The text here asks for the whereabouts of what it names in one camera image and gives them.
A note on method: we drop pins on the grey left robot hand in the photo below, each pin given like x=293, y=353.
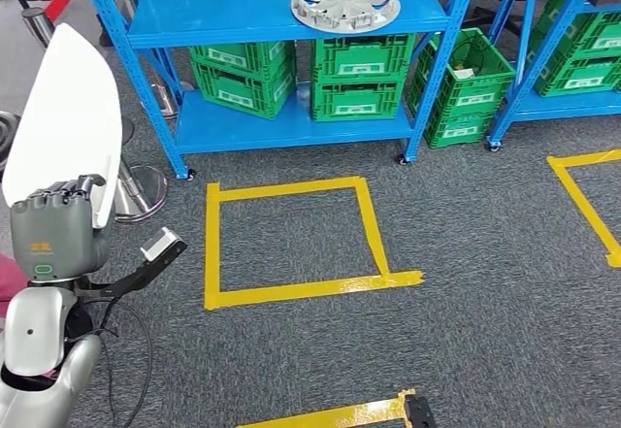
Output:
x=58, y=238

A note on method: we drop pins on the white plastic car part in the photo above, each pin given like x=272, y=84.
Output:
x=68, y=116

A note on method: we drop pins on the blue metal shelf rack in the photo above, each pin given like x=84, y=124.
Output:
x=557, y=103
x=218, y=1

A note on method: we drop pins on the pink fabric piece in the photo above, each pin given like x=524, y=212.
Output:
x=10, y=283

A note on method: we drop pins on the dark round stanchion base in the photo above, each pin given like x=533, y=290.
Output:
x=7, y=142

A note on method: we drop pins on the chrome barrier stanchion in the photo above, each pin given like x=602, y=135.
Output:
x=167, y=105
x=140, y=193

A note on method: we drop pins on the grey wheel hubcap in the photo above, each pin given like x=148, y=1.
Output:
x=344, y=4

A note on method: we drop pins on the black robot foot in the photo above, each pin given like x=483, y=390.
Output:
x=419, y=412

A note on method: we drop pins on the small white box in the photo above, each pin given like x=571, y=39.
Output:
x=463, y=73

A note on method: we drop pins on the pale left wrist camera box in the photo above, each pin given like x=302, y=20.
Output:
x=162, y=245

